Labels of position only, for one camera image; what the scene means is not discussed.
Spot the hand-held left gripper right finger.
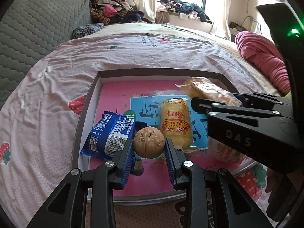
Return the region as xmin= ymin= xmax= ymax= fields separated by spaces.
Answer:
xmin=165 ymin=138 xmax=273 ymax=228

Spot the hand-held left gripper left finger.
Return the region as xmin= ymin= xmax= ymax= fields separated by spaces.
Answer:
xmin=27 ymin=138 xmax=137 ymax=228

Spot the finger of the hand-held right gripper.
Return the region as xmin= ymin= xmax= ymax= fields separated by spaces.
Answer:
xmin=234 ymin=92 xmax=293 ymax=106
xmin=191 ymin=97 xmax=295 ymax=128

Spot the large yellow cracker packet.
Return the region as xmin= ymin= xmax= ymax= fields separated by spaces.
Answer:
xmin=175 ymin=76 xmax=251 ymax=170

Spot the walnut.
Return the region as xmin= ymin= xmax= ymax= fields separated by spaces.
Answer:
xmin=133 ymin=126 xmax=165 ymax=158

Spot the blue cookie packet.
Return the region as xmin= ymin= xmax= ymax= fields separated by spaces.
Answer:
xmin=80 ymin=110 xmax=146 ymax=161

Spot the small yellow snack packet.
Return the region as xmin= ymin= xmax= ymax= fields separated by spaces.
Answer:
xmin=158 ymin=97 xmax=201 ymax=153

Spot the grey cardboard box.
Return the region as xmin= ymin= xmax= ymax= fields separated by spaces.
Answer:
xmin=71 ymin=67 xmax=260 ymax=204

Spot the person's right hand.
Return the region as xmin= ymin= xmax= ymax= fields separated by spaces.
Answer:
xmin=267 ymin=167 xmax=286 ymax=204

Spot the pink blanket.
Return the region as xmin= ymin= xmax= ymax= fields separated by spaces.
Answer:
xmin=235 ymin=31 xmax=291 ymax=94

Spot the power strip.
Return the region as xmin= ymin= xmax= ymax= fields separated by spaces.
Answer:
xmin=229 ymin=21 xmax=248 ymax=32

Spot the pink printed bedsheet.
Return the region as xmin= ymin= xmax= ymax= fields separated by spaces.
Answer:
xmin=0 ymin=23 xmax=285 ymax=228

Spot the pile of dark clothes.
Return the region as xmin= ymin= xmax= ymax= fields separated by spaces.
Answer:
xmin=156 ymin=0 xmax=212 ymax=25

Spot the dark floral cushion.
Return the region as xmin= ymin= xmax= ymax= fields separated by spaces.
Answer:
xmin=72 ymin=23 xmax=104 ymax=39

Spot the pile of mixed clothes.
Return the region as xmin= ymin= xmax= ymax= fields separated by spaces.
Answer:
xmin=85 ymin=0 xmax=152 ymax=25

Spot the grey quilted sofa cover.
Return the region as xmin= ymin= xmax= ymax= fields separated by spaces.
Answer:
xmin=0 ymin=0 xmax=93 ymax=107

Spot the white cable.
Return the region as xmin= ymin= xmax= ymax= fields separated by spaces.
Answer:
xmin=241 ymin=15 xmax=262 ymax=34

